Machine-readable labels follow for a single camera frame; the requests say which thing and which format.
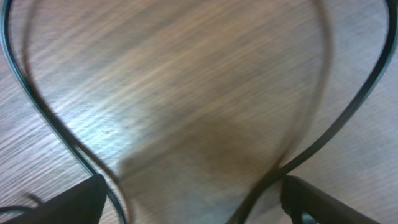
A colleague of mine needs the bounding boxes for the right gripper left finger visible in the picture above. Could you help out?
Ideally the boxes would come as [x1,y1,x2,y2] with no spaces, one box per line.
[1,174,107,224]

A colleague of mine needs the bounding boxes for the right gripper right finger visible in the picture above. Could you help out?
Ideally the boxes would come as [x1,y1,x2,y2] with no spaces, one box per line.
[280,175,377,224]

